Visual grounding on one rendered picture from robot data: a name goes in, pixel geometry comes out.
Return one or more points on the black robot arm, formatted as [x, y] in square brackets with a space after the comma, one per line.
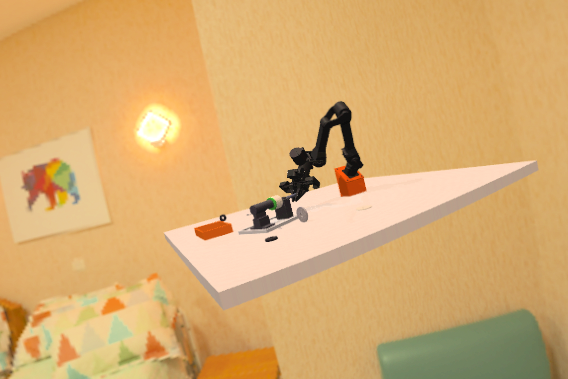
[317, 157]

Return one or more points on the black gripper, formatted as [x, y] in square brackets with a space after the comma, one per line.
[300, 187]

